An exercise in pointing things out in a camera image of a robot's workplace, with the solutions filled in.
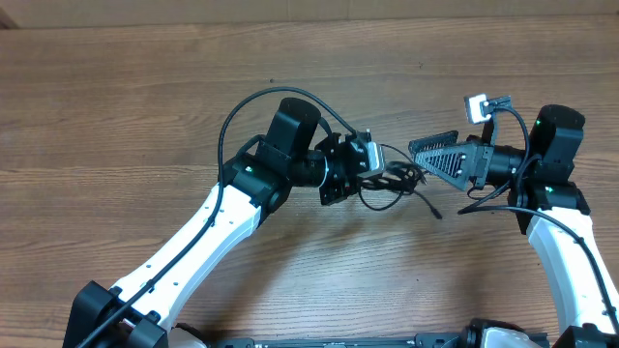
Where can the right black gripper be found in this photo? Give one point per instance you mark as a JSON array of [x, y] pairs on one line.
[[464, 159]]

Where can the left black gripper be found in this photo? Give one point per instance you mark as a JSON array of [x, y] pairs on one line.
[[339, 188]]

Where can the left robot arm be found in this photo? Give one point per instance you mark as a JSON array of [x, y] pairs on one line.
[[141, 308]]

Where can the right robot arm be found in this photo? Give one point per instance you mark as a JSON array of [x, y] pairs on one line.
[[534, 184]]

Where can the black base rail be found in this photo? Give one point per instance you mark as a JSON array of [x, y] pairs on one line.
[[348, 342]]

